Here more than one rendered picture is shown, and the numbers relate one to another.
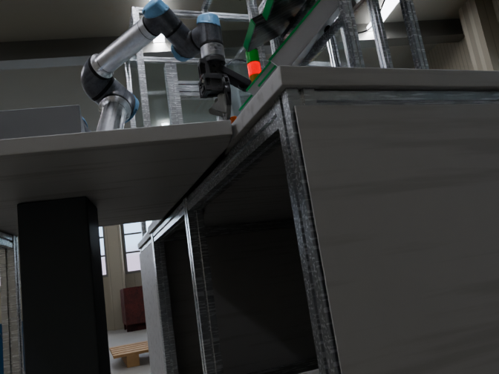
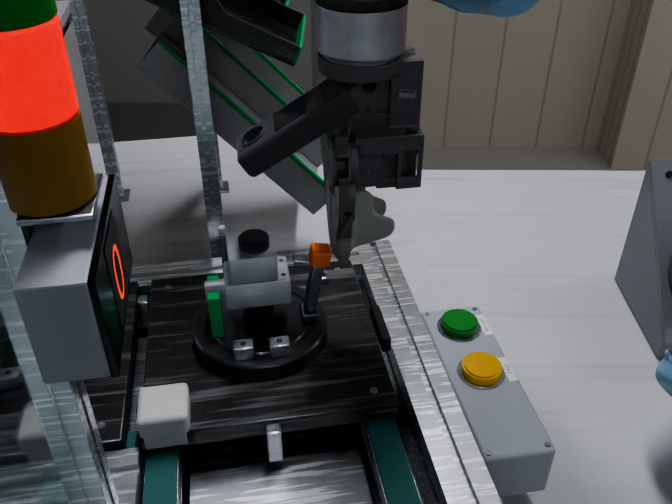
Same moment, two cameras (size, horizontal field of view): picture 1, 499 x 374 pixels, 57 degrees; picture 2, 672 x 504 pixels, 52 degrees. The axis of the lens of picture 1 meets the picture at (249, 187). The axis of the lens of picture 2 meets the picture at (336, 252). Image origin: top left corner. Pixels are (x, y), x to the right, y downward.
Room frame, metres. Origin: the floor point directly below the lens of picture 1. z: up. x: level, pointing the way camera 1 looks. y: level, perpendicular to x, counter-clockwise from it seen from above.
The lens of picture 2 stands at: (1.92, 0.14, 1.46)
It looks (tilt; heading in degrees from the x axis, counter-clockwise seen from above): 35 degrees down; 191
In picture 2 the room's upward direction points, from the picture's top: straight up
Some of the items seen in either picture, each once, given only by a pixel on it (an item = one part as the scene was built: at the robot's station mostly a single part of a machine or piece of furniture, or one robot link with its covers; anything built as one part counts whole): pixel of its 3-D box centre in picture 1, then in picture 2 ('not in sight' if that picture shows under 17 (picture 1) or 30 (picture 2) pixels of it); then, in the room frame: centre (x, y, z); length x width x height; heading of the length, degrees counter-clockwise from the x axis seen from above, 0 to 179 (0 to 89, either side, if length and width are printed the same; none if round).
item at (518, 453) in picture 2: not in sight; (477, 392); (1.40, 0.19, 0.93); 0.21 x 0.07 x 0.06; 21
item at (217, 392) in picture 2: not in sight; (262, 341); (1.40, -0.04, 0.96); 0.24 x 0.24 x 0.02; 21
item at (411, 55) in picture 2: (214, 78); (367, 119); (1.36, 0.06, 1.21); 0.09 x 0.08 x 0.12; 111
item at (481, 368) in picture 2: not in sight; (481, 371); (1.40, 0.19, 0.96); 0.04 x 0.04 x 0.02
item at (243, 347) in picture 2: not in sight; (243, 349); (1.45, -0.04, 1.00); 0.02 x 0.01 x 0.02; 111
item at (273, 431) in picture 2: not in sight; (274, 442); (1.51, 0.00, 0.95); 0.01 x 0.01 x 0.04; 21
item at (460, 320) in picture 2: not in sight; (459, 326); (1.33, 0.16, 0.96); 0.04 x 0.04 x 0.02
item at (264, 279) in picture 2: not in sight; (245, 267); (1.40, -0.05, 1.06); 0.08 x 0.04 x 0.07; 111
